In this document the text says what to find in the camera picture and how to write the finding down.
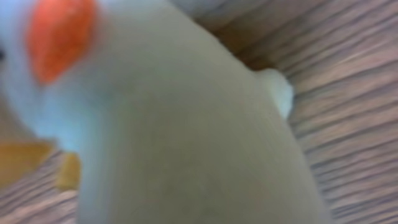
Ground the white plush duck toy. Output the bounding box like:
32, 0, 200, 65
1, 0, 331, 224

